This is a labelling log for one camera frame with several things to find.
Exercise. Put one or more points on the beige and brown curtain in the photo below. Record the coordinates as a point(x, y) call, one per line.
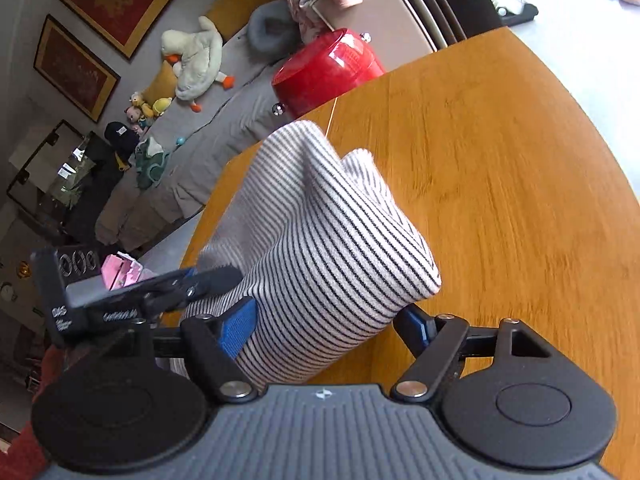
point(425, 0)

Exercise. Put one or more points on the black glass cabinet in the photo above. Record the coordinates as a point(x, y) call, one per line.
point(75, 170)

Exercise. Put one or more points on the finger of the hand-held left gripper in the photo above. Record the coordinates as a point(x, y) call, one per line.
point(210, 280)

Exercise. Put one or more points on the black backpack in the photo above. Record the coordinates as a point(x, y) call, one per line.
point(120, 135)

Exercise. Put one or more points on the mustard sofa back cushion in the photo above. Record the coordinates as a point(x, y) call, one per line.
point(235, 0)

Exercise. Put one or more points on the striped grey sweater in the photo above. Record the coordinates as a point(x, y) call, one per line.
point(310, 240)

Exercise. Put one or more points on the red glossy plastic bin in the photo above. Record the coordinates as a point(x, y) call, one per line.
point(325, 70)

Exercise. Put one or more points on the small blue toy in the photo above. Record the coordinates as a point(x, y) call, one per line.
point(180, 142)

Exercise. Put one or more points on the small doll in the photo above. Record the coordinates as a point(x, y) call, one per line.
point(137, 112)

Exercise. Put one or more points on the grey neck pillow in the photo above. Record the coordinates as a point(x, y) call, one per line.
point(257, 30)

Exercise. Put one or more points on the grey sofa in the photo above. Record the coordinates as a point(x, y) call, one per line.
point(225, 110)

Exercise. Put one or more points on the yellow pillow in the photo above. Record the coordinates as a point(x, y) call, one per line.
point(162, 82)

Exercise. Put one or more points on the green cloth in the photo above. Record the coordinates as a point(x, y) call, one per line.
point(150, 165)

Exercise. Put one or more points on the white upright vacuum cleaner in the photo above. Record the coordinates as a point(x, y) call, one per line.
point(520, 12)

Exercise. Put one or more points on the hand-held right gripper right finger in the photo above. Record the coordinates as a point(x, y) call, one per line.
point(417, 330)

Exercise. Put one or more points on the pink storage box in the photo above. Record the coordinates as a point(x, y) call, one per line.
point(122, 270)

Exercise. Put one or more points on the beige upholstered seat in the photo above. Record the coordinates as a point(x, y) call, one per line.
point(390, 20)

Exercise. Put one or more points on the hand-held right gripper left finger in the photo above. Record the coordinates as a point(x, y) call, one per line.
point(240, 330)

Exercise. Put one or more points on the white goose plush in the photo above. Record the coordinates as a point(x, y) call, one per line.
point(200, 60)

